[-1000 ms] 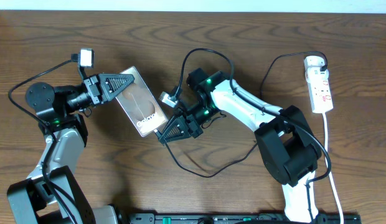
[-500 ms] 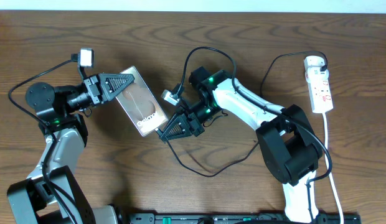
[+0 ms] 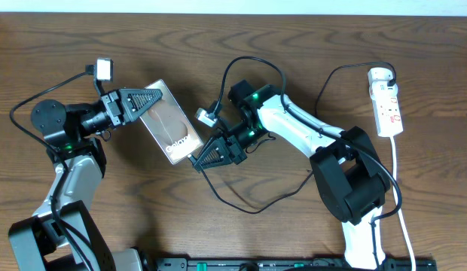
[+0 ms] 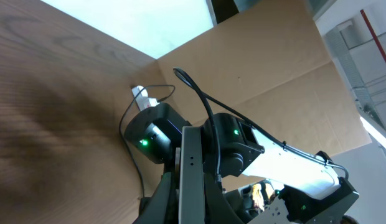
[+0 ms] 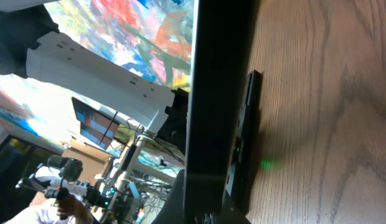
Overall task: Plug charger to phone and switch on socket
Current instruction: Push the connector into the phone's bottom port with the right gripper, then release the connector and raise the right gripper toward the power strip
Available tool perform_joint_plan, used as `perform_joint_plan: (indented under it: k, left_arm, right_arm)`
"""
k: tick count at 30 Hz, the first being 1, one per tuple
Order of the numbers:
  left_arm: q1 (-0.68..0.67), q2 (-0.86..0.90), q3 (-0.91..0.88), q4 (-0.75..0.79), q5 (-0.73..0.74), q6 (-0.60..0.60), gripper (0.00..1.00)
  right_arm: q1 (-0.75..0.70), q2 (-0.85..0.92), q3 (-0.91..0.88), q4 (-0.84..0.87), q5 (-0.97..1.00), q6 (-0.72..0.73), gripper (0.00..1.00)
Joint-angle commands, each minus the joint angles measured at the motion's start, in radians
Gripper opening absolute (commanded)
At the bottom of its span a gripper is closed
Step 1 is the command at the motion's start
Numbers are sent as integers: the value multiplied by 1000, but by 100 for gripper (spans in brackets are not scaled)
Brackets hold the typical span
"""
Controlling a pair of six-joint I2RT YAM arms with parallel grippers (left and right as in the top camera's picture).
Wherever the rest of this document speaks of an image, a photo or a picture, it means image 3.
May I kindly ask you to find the white power strip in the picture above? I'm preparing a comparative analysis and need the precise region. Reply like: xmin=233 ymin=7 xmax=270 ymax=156
xmin=369 ymin=81 xmax=403 ymax=138

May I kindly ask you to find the black charger cable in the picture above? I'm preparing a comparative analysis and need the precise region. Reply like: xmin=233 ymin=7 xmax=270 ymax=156
xmin=187 ymin=62 xmax=398 ymax=215

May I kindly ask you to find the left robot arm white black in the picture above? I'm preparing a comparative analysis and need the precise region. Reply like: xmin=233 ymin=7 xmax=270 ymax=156
xmin=8 ymin=89 xmax=162 ymax=270

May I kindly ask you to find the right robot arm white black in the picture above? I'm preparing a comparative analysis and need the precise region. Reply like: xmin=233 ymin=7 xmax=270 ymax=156
xmin=191 ymin=80 xmax=393 ymax=269

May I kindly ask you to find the white USB charger plug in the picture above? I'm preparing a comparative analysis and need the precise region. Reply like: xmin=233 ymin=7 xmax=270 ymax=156
xmin=368 ymin=67 xmax=394 ymax=84

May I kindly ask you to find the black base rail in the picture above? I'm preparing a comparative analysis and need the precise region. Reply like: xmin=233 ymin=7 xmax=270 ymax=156
xmin=154 ymin=255 xmax=438 ymax=271

